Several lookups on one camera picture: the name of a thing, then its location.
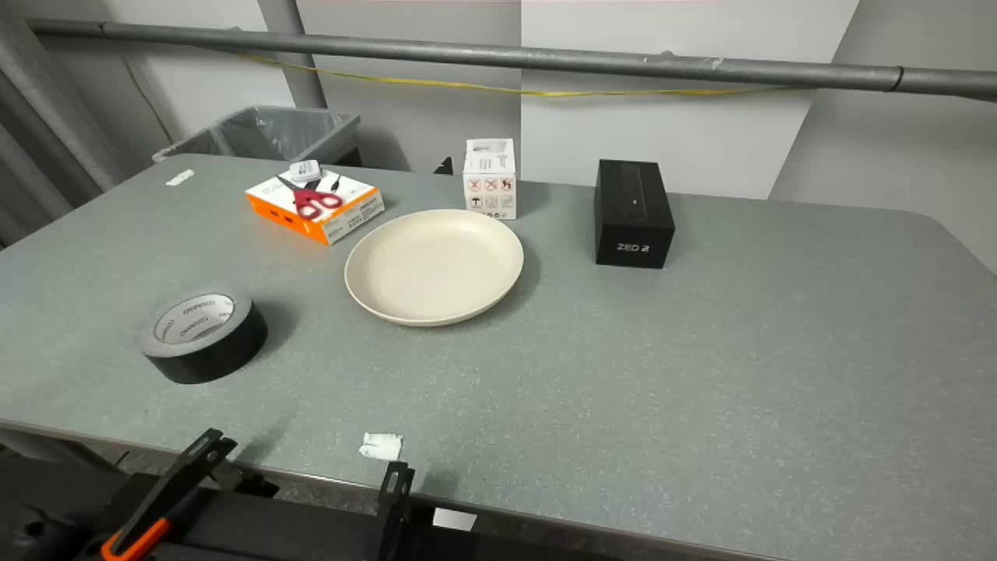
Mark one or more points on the orange and white box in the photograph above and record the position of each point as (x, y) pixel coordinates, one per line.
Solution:
(330, 214)

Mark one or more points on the white printed carton box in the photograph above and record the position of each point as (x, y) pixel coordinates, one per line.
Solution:
(489, 177)

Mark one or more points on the orange and black clamp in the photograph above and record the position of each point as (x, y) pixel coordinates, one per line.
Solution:
(165, 497)

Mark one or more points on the grey vertical post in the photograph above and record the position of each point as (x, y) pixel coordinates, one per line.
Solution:
(295, 57)

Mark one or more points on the white tape strip label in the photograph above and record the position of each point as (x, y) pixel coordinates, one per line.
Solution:
(179, 177)

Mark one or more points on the cream round plate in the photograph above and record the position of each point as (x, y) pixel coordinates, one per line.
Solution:
(435, 267)

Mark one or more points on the white square sticker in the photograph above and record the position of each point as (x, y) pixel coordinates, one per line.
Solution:
(454, 519)

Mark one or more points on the grey metal pipe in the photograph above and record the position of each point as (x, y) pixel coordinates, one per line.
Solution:
(624, 62)

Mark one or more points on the black rectangular box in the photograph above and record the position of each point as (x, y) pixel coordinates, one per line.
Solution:
(630, 214)

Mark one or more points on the small white plastic object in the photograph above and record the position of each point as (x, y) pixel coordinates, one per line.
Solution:
(304, 170)

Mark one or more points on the grey plastic bin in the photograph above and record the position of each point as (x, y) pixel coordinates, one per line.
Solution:
(271, 132)

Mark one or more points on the black duct tape roll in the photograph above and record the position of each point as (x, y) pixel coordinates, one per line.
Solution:
(206, 335)

